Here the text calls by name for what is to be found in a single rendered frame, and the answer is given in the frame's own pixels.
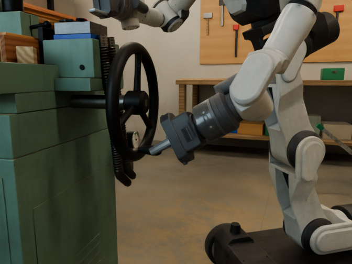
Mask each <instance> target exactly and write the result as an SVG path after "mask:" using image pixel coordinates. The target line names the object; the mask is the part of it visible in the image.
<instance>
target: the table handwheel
mask: <svg viewBox="0 0 352 264"><path fill-rule="evenodd" d="M132 54H135V75H134V90H133V91H127V93H126V94H125V95H119V93H120V83H121V80H122V75H123V71H124V67H125V65H126V62H127V60H128V59H129V57H130V56H131V55H132ZM141 63H142V64H143V66H144V69H145V73H146V77H147V82H148V90H149V95H148V94H147V93H146V92H145V91H141ZM70 103H71V106H72V107H73V108H86V109H105V110H106V120H107V126H108V131H109V135H110V138H111V141H112V143H113V146H114V148H115V149H116V151H117V153H118V154H119V155H120V156H121V157H122V158H123V159H125V160H127V161H131V162H134V161H138V160H140V159H141V158H142V157H144V156H145V154H143V153H138V147H137V149H135V150H131V149H130V148H129V146H128V145H127V143H126V141H125V138H124V135H123V131H122V127H123V125H124V124H125V123H126V121H127V120H128V119H129V118H130V116H131V115H140V117H141V118H142V120H143V121H144V123H145V125H146V131H145V134H144V137H143V139H142V141H141V143H140V145H139V146H151V144H152V141H153V138H154V136H155V132H156V127H157V120H158V110H159V92H158V81H157V75H156V71H155V66H154V64H153V61H152V58H151V56H150V54H149V52H148V51H147V49H146V48H145V47H144V46H143V45H141V44H140V43H137V42H128V43H126V44H124V45H123V46H121V47H120V49H119V50H118V51H117V53H116V54H115V56H114V58H113V60H112V64H111V67H110V69H109V73H108V78H107V84H106V95H105V96H104V95H72V96H71V99H70ZM120 109H122V110H125V112H124V113H123V115H122V116H121V117H120V114H119V110H120ZM148 110H149V113H148V117H147V114H146V113H147V112H148Z"/></svg>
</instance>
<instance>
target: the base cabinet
mask: <svg viewBox="0 0 352 264"><path fill-rule="evenodd" d="M112 158H113V157H112V149H111V142H110V137H109V131H108V128H106V129H103V130H100V131H97V132H94V133H91V134H88V135H85V136H82V137H79V138H76V139H72V140H69V141H66V142H63V143H61V144H58V145H55V146H52V147H49V148H46V149H43V150H39V151H36V152H33V153H30V154H28V155H25V156H21V157H18V158H15V159H4V158H0V264H118V252H117V223H116V194H115V173H114V166H113V159H112Z"/></svg>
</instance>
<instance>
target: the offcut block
mask: <svg viewBox="0 0 352 264"><path fill-rule="evenodd" d="M16 54H17V63H31V64H38V63H37V49H36V48H34V47H21V46H16Z"/></svg>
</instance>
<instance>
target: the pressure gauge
mask: <svg viewBox="0 0 352 264"><path fill-rule="evenodd" d="M126 134H127V141H128V146H129V148H130V149H131V148H134V149H137V147H138V146H139V140H140V138H139V132H138V131H130V130H129V131H128V132H127V133H126ZM136 139H137V140H136Z"/></svg>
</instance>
